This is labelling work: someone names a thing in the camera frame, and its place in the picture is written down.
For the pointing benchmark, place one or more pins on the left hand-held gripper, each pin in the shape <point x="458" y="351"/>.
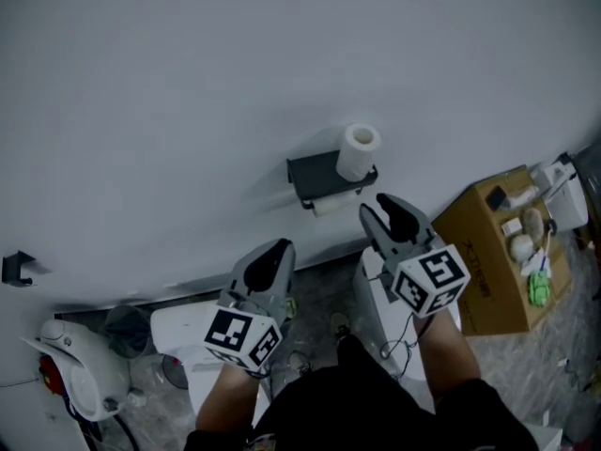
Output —
<point x="235" y="334"/>

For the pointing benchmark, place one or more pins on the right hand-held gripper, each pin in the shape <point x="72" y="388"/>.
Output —
<point x="432" y="280"/>

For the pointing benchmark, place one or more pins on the thick white toilet paper roll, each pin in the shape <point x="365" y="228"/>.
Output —
<point x="354" y="158"/>

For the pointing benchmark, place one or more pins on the person's right forearm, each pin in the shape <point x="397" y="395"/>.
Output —
<point x="446" y="360"/>

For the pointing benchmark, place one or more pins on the person's left forearm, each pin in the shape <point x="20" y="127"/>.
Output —
<point x="225" y="402"/>

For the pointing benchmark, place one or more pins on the white rounded toilet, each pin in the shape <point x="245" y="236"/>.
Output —
<point x="178" y="331"/>

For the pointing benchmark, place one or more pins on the white appliance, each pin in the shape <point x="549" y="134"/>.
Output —
<point x="570" y="205"/>

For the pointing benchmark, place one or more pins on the person's right shoe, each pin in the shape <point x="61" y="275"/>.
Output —
<point x="340" y="329"/>

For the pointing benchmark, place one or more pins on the person's shoe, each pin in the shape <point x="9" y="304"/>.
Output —
<point x="340" y="329"/>
<point x="300" y="362"/>

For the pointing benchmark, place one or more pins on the person's left shoe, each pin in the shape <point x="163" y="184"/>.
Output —
<point x="300" y="362"/>

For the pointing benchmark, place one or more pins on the small black block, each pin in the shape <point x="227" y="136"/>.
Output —
<point x="497" y="198"/>

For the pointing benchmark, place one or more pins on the small white box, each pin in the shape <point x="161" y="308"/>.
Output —
<point x="512" y="227"/>

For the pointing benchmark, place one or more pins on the brown cardboard box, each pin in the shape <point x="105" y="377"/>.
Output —
<point x="497" y="299"/>

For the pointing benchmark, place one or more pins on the white round ball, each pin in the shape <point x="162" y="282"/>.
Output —
<point x="522" y="248"/>

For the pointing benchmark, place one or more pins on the white rolled cloth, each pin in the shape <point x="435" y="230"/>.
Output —
<point x="522" y="197"/>

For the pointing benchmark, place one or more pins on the brown furry brush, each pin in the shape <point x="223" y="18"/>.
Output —
<point x="533" y="222"/>

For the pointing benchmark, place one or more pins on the white crumpled tissue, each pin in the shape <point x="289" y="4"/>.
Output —
<point x="533" y="265"/>

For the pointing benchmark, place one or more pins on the blue white toothbrush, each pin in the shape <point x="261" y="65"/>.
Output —
<point x="543" y="259"/>

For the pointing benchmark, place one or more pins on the grey trash bin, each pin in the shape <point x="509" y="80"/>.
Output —
<point x="129" y="331"/>

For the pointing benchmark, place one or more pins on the green cloth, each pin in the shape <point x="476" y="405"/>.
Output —
<point x="539" y="289"/>

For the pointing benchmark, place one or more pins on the person's black clothing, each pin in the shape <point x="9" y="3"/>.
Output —
<point x="357" y="411"/>

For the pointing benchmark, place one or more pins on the white pipe fitting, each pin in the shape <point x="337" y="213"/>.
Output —
<point x="136" y="398"/>

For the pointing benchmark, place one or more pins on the red valve box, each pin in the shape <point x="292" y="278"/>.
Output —
<point x="50" y="375"/>

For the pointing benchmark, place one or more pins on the white plastic box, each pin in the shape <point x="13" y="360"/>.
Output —
<point x="547" y="439"/>

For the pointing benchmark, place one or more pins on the black wall paper holder shelf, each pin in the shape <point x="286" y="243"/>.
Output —
<point x="312" y="174"/>

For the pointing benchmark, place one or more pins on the small black wall bracket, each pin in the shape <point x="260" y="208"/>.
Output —
<point x="14" y="268"/>

